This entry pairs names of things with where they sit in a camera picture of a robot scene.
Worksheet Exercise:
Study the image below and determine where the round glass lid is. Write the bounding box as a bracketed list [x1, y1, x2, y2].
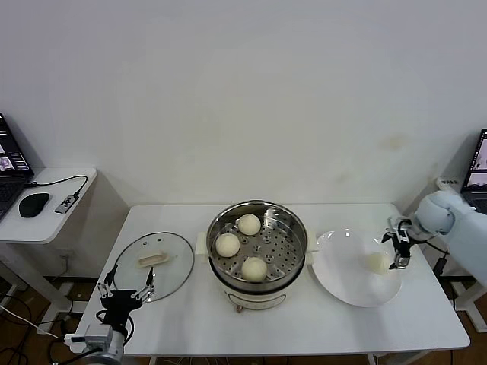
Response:
[113, 231, 196, 303]

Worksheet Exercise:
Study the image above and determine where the stainless steel steamer basket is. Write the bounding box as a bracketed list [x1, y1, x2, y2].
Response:
[196, 200, 320, 284]

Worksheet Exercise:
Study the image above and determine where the black laptop with pink screen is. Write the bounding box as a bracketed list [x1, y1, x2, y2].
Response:
[0, 112, 35, 224]

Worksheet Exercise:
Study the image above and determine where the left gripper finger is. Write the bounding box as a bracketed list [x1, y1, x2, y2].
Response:
[97, 265, 117, 300]
[132, 265, 156, 301]

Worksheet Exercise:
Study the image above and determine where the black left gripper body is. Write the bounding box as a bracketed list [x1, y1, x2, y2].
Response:
[99, 289, 144, 328]

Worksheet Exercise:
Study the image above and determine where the black usb hub cable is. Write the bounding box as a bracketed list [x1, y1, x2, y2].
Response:
[25, 174, 89, 198]

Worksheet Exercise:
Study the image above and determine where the white side table with sticker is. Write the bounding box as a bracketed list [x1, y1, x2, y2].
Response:
[435, 176, 487, 332]

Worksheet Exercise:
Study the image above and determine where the black laptop with dark screen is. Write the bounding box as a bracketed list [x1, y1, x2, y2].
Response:
[461, 128, 487, 214]

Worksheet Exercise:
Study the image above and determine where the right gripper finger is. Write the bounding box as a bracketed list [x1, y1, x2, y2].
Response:
[381, 217, 396, 243]
[388, 243, 412, 271]

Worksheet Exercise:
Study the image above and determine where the grey usb hub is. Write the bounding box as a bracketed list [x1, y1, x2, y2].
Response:
[55, 192, 77, 214]

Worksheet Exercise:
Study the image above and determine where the cream electric cooker base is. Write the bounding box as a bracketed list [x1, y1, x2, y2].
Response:
[208, 262, 305, 315]

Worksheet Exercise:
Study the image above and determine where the white steamed baozi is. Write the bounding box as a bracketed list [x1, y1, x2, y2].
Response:
[367, 252, 392, 275]
[241, 256, 268, 283]
[238, 214, 263, 236]
[215, 233, 241, 258]

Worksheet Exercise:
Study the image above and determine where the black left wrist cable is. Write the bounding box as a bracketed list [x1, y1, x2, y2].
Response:
[94, 309, 134, 343]

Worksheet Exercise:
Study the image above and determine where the white floor cable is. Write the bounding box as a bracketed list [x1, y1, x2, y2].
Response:
[0, 303, 68, 341]

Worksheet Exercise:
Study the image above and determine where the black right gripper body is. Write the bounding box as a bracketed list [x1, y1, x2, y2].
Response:
[391, 215, 419, 244]

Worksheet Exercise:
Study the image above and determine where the black power cable with adapter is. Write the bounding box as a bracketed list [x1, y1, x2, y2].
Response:
[424, 240, 449, 275]

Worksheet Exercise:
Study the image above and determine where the white round plate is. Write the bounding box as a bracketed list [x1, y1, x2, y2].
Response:
[311, 227, 403, 308]

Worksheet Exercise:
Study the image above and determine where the white rounded side table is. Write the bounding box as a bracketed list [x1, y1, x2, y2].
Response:
[0, 166, 99, 320]

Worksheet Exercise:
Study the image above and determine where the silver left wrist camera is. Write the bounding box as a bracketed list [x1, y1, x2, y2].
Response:
[63, 325, 114, 353]

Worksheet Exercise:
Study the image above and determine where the black computer mouse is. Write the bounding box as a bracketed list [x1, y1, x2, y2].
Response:
[19, 192, 52, 218]

